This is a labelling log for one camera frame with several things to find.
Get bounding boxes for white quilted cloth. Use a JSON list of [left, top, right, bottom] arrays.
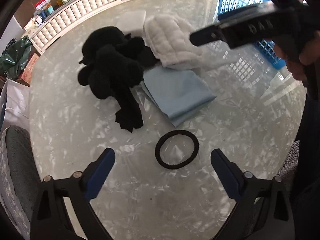
[[144, 14, 206, 70]]

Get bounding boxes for blue plastic laundry basket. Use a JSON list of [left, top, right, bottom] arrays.
[[217, 0, 285, 70]]

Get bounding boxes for black hair tie ring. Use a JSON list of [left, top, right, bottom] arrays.
[[154, 129, 200, 170]]

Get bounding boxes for light blue cloth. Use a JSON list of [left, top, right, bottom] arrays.
[[142, 67, 216, 127]]

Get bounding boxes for white towel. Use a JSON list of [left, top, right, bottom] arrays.
[[116, 10, 146, 36]]

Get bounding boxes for person's right hand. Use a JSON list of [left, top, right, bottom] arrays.
[[273, 30, 320, 82]]

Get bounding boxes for grey upholstered chair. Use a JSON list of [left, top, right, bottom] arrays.
[[1, 126, 41, 239]]

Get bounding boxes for white paper bag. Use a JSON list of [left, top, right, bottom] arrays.
[[1, 79, 30, 133]]

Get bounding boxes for orange cardboard box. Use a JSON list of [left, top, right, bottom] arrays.
[[16, 53, 39, 86]]

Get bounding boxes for green plastic bag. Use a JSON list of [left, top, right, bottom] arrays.
[[1, 36, 33, 80]]

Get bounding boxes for cream tufted TV cabinet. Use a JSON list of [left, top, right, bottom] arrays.
[[29, 0, 121, 54]]

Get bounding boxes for red white box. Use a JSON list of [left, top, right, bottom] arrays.
[[34, 0, 51, 10]]

